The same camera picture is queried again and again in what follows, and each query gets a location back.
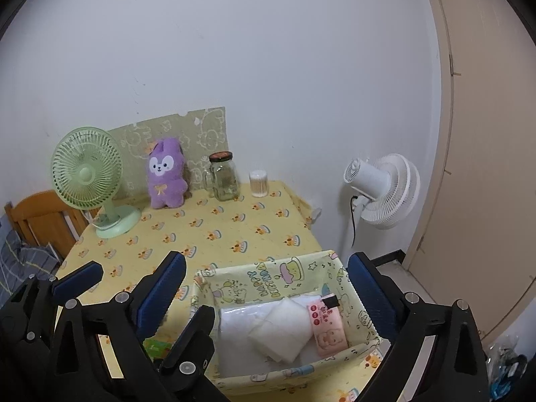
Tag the beige door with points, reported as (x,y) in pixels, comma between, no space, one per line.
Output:
(481,134)

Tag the glass jar with lid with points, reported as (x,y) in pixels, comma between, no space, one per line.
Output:
(224,178)

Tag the small black clip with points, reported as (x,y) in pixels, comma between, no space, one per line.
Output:
(331,301)

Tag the cotton swab container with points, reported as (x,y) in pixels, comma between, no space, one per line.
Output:
(258,184)

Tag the grey plaid cloth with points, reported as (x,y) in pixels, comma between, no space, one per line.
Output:
(16,259)

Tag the flat white cloth packet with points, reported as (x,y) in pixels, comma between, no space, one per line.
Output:
(234,335)

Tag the green desk fan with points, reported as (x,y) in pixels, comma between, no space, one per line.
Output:
(86,173)

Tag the green printed backdrop board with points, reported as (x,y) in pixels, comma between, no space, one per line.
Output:
(197,134)

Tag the pink tissue packet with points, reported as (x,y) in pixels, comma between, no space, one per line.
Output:
(328,335)

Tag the purple plush bunny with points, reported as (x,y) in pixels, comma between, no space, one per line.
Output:
(165,176)

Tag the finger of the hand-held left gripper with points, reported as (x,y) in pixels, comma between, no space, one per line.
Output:
(190,343)
(77,280)

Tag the yellow printed fabric basket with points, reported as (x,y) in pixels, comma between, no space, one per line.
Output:
(251,278)

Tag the white folded gauze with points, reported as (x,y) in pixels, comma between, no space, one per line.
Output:
(280,328)

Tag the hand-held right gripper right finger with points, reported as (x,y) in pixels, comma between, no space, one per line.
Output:
(370,297)

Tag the white standing fan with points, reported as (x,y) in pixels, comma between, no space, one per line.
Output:
(393,192)

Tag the clear plastic bag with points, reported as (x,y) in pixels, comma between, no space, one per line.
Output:
(506,364)

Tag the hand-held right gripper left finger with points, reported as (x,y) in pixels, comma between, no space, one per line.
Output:
(161,297)

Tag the wooden chair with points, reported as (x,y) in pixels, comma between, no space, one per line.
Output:
(42,213)

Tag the yellow printed tablecloth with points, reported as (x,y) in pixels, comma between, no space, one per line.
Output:
(234,226)

